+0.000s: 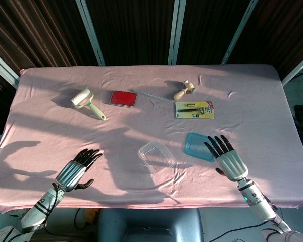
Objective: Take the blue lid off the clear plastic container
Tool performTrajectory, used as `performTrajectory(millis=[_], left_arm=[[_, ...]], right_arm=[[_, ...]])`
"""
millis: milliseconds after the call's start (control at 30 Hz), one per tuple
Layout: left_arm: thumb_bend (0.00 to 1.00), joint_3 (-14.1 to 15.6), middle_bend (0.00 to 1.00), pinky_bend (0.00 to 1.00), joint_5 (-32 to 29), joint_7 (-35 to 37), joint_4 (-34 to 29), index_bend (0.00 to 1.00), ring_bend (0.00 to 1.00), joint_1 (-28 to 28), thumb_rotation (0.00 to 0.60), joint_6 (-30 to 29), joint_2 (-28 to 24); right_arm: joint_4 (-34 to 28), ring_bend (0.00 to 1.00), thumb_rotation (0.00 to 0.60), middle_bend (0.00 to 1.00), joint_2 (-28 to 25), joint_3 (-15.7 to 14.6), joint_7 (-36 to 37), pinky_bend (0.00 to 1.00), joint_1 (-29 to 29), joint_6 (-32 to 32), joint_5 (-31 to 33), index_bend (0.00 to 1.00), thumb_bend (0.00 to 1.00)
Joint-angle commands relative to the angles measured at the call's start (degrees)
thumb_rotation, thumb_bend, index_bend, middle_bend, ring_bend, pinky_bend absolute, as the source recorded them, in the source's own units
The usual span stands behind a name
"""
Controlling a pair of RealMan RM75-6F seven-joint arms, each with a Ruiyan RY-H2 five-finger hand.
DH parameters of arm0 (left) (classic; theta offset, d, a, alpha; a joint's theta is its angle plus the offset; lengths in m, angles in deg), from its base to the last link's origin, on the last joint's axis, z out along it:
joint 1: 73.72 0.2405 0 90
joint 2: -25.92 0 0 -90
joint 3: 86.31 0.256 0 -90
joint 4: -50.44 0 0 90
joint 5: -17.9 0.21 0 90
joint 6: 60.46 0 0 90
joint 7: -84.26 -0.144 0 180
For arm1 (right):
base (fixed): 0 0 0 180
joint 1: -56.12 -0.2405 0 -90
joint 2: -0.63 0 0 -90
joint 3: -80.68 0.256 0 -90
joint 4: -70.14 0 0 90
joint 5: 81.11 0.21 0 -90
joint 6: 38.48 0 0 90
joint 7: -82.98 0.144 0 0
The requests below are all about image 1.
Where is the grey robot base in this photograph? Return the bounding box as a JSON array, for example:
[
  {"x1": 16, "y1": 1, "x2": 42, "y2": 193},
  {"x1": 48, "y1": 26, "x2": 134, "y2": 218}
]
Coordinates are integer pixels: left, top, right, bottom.
[{"x1": 97, "y1": 208, "x2": 204, "y2": 242}]

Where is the red stamp pad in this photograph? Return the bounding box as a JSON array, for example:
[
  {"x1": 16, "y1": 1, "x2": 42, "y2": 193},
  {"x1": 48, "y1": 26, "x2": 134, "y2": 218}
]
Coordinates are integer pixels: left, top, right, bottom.
[{"x1": 109, "y1": 90, "x2": 138, "y2": 109}]

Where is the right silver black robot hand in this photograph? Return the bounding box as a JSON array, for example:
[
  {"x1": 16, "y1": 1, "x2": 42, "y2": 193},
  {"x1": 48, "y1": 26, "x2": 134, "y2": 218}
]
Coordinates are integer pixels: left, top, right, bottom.
[{"x1": 204, "y1": 134, "x2": 249, "y2": 182}]

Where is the wooden massage hammer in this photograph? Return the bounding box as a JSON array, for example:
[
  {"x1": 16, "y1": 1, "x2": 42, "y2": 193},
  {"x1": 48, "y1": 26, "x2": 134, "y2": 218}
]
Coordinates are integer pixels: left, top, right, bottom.
[{"x1": 173, "y1": 80, "x2": 197, "y2": 101}]

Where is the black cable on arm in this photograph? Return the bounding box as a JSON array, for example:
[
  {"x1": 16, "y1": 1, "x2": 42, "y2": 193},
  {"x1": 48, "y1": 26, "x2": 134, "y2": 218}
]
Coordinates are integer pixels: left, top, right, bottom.
[{"x1": 43, "y1": 183, "x2": 61, "y2": 229}]

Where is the yellow device under table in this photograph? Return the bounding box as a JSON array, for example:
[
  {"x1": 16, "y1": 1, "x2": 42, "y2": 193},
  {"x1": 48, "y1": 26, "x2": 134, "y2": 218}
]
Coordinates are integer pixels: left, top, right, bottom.
[{"x1": 84, "y1": 208, "x2": 100, "y2": 224}]

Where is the pink tablecloth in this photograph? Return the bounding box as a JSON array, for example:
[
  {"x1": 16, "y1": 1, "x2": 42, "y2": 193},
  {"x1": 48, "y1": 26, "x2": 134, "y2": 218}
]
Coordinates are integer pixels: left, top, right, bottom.
[{"x1": 0, "y1": 63, "x2": 303, "y2": 211}]

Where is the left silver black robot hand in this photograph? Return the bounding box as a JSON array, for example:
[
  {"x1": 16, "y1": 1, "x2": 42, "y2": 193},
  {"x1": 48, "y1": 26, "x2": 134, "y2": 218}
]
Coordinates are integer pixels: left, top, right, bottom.
[{"x1": 55, "y1": 148, "x2": 104, "y2": 192}]

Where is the grey metal frame post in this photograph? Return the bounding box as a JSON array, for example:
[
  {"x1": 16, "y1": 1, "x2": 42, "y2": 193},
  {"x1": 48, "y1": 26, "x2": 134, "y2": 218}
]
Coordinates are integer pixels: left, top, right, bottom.
[
  {"x1": 221, "y1": 0, "x2": 260, "y2": 65},
  {"x1": 0, "y1": 46, "x2": 21, "y2": 88},
  {"x1": 281, "y1": 50, "x2": 303, "y2": 86},
  {"x1": 75, "y1": 0, "x2": 106, "y2": 67},
  {"x1": 168, "y1": 0, "x2": 187, "y2": 65}
]

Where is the blue container lid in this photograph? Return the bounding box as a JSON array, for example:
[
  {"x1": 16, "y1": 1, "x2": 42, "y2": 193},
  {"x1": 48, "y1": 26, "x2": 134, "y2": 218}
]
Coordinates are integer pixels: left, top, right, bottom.
[{"x1": 183, "y1": 132, "x2": 217, "y2": 162}]

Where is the clear thin plastic stick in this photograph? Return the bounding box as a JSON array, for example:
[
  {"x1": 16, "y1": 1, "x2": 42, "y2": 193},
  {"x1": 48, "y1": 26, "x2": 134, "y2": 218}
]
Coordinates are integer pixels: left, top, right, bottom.
[{"x1": 129, "y1": 88, "x2": 176, "y2": 104}]

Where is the green lint roller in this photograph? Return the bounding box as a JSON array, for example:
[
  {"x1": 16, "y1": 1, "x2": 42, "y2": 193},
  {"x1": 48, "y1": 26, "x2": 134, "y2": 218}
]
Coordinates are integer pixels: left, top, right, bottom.
[{"x1": 70, "y1": 88, "x2": 107, "y2": 122}]

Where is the clear plastic container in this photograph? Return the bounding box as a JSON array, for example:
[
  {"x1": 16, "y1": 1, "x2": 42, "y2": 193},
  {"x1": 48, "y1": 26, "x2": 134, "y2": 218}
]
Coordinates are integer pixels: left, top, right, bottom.
[{"x1": 138, "y1": 140, "x2": 177, "y2": 175}]

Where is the yellow razor blister pack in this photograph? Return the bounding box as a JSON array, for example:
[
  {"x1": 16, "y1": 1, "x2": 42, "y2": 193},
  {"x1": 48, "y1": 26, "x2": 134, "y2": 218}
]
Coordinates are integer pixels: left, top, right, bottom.
[{"x1": 175, "y1": 100, "x2": 215, "y2": 119}]

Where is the black floor cable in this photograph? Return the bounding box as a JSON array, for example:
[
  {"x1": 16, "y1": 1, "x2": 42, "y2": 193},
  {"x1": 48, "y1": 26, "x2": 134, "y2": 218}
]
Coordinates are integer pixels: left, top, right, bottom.
[{"x1": 74, "y1": 208, "x2": 88, "y2": 230}]

